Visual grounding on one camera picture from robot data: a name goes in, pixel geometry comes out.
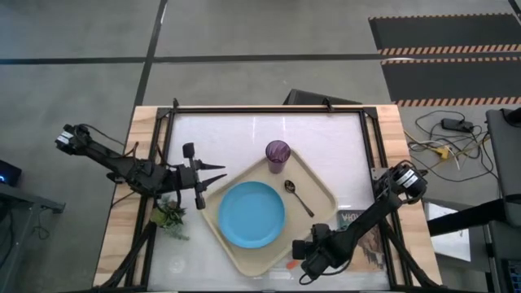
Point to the beige plastic tray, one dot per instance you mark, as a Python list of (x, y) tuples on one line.
[(301, 228)]

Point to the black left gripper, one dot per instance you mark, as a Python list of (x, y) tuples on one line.
[(185, 177)]

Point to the black box behind table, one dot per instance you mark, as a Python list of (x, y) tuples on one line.
[(313, 97)]

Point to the black device with light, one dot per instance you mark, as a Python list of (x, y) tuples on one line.
[(9, 173)]

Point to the black aluminium table frame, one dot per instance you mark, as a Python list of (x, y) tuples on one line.
[(264, 110)]

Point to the grey equipment case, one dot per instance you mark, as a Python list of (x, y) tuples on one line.
[(506, 163)]

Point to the small orange object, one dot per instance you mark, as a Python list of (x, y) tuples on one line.
[(292, 265)]

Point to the metal spoon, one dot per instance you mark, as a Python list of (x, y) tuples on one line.
[(290, 186)]

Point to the dark side desk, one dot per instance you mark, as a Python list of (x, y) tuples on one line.
[(20, 236)]

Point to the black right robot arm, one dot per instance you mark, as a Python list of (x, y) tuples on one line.
[(380, 207)]

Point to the blue round plate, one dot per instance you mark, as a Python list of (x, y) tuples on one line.
[(251, 215)]

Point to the black diagonal strut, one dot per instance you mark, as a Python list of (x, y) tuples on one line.
[(464, 217)]

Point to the small green artificial plant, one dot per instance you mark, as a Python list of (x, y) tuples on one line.
[(169, 217)]

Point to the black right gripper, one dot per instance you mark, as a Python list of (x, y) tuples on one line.
[(319, 252)]

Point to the purple faceted plastic cup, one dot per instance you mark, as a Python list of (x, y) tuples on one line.
[(278, 156)]

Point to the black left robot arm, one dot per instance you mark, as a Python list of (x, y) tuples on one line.
[(110, 160)]

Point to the black hazard-striped floor mat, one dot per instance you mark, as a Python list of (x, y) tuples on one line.
[(452, 79), (443, 32)]

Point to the black power adapter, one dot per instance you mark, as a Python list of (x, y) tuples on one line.
[(456, 124)]

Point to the printed glossy magazine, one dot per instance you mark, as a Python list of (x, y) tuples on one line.
[(368, 252)]

